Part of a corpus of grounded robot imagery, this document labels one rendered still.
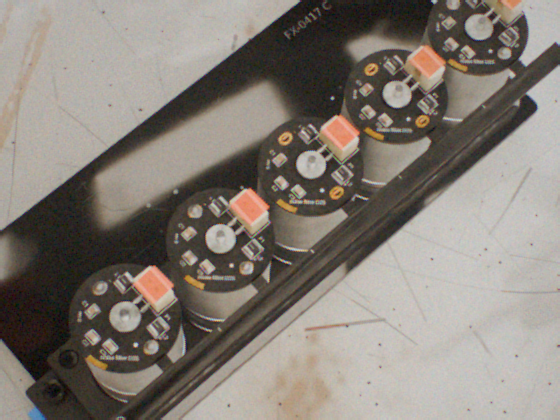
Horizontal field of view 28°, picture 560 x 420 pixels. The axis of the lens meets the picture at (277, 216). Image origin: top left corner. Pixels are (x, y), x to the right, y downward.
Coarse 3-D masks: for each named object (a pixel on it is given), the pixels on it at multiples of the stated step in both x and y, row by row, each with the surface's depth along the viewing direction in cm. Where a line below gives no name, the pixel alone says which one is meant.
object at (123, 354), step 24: (120, 264) 25; (120, 288) 25; (72, 312) 25; (96, 312) 25; (144, 312) 25; (168, 312) 25; (72, 336) 25; (96, 336) 25; (120, 336) 25; (144, 336) 25; (168, 336) 25; (96, 360) 25; (120, 360) 25; (144, 360) 25
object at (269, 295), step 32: (544, 64) 28; (512, 96) 27; (480, 128) 27; (416, 160) 27; (384, 192) 26; (352, 224) 26; (320, 256) 26; (256, 288) 25; (288, 288) 25; (224, 320) 25; (256, 320) 25; (192, 352) 25; (160, 384) 25; (128, 416) 24
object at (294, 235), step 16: (304, 160) 26; (320, 160) 26; (304, 176) 26; (320, 176) 26; (336, 192) 26; (272, 208) 27; (288, 224) 27; (304, 224) 27; (320, 224) 27; (336, 224) 28; (288, 240) 28; (304, 240) 28; (288, 256) 29
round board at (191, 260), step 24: (216, 192) 26; (240, 192) 26; (216, 216) 26; (168, 240) 26; (192, 240) 26; (240, 240) 26; (264, 240) 26; (192, 264) 25; (216, 264) 25; (240, 264) 26; (264, 264) 26; (216, 288) 25; (240, 288) 25
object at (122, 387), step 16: (96, 288) 25; (128, 304) 25; (112, 320) 25; (128, 320) 25; (176, 352) 26; (96, 368) 25; (112, 384) 27; (128, 384) 26; (144, 384) 26; (128, 400) 28
